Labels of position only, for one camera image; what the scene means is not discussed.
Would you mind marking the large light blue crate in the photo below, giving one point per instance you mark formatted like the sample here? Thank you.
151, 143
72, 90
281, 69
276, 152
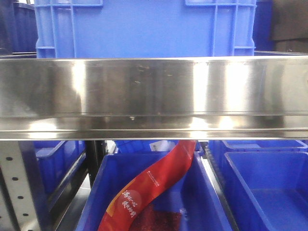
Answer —
144, 28

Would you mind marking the dark blue bin upper left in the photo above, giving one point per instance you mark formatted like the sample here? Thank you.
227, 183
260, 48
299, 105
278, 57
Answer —
25, 33

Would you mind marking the perforated metal rack post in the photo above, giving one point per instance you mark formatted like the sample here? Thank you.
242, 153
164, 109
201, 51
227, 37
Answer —
22, 178

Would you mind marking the blue bin with red bag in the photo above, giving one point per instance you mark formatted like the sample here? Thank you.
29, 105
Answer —
193, 198

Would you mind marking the stainless steel shelf rail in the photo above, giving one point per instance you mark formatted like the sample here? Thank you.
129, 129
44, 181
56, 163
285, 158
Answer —
241, 97

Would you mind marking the red printed snack bag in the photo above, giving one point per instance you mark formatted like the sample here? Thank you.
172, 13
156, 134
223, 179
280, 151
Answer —
134, 197

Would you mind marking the blue bin lower left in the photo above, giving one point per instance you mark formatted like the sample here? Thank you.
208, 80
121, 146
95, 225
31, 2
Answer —
54, 160

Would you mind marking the blue bin rear centre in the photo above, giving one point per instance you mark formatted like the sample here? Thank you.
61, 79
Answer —
142, 146

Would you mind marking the empty blue bin right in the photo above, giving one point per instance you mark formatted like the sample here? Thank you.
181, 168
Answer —
267, 191

